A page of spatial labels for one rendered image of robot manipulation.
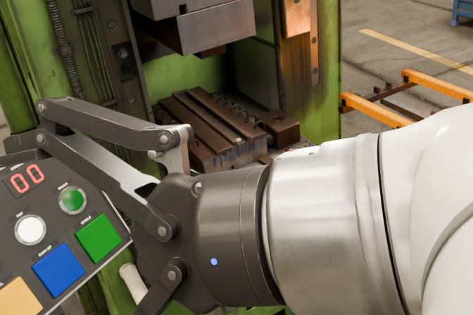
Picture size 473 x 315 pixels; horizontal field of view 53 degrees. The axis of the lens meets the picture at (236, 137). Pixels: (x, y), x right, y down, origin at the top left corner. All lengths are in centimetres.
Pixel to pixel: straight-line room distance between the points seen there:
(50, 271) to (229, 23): 66
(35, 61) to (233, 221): 97
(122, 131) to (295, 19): 116
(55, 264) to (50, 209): 11
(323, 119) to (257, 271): 142
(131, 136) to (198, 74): 143
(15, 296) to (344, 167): 82
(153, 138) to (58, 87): 94
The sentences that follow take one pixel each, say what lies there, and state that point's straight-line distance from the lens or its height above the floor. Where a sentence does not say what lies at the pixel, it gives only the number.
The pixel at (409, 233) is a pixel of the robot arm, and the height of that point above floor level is 151.
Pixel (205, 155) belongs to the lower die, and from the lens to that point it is 127.
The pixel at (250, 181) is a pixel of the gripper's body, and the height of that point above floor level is 151.
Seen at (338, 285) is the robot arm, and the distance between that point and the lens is 22.
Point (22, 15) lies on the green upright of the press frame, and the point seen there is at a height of 141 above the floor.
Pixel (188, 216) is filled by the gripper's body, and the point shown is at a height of 148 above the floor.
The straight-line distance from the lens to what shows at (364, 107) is 134.
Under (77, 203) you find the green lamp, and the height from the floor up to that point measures 108.
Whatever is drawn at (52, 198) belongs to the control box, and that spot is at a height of 111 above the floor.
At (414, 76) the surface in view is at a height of 103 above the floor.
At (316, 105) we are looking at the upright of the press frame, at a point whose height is 92.
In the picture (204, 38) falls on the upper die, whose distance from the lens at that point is 113.
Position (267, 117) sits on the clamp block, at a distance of 141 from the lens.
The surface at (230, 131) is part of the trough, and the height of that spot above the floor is 99.
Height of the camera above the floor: 165
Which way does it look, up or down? 30 degrees down
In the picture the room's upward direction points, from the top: 8 degrees counter-clockwise
